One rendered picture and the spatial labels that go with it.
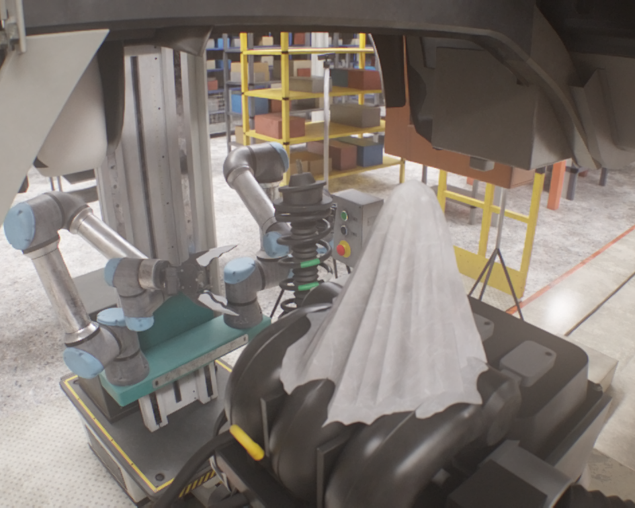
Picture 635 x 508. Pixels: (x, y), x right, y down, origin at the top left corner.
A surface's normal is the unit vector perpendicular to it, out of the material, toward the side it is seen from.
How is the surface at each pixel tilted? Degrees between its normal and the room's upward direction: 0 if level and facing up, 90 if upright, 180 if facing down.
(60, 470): 0
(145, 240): 90
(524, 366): 0
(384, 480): 54
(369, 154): 90
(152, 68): 90
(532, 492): 0
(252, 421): 81
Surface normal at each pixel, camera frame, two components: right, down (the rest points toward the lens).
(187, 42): 0.30, 0.24
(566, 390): 0.61, 0.14
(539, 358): 0.00, -0.91
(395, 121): -0.78, 0.26
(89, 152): 0.61, 0.57
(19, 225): -0.37, 0.27
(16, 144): 0.62, 0.34
